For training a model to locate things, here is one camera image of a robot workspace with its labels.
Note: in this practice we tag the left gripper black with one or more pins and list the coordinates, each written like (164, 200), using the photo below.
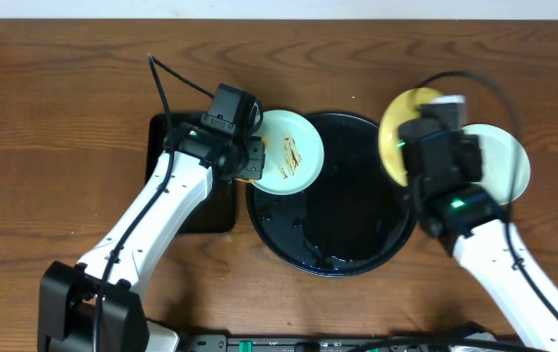
(252, 157)

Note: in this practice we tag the yellow green sponge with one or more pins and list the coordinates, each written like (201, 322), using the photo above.
(254, 161)

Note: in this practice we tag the mint plate top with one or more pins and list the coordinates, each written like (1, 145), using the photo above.
(294, 153)

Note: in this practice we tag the mint plate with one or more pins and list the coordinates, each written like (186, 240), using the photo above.
(497, 147)
(294, 153)

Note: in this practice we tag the yellow plate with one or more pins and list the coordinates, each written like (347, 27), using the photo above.
(398, 112)

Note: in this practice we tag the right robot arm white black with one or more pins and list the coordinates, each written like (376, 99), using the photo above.
(475, 228)

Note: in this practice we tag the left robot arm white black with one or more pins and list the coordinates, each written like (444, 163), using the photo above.
(96, 304)

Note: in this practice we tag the black rectangular tray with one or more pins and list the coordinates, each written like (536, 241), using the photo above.
(216, 214)

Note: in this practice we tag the black round tray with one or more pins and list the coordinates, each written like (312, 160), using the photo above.
(351, 220)

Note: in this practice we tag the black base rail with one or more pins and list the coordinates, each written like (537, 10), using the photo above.
(224, 343)

